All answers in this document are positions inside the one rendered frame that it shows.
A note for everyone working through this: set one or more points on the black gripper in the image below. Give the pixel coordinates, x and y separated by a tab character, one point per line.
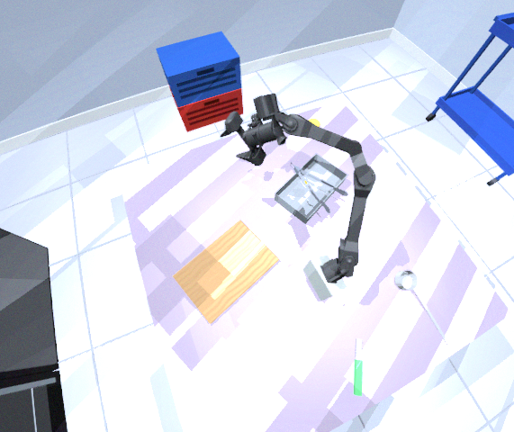
250	137

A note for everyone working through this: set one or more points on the silver saucepan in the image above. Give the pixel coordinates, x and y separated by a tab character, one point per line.
407	281

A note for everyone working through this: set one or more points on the grey metal tongs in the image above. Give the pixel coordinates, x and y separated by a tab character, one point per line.
298	170

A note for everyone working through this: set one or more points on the light wooden board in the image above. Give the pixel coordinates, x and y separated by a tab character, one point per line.
221	273

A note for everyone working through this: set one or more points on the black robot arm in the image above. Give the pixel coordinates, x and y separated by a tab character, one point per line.
364	176

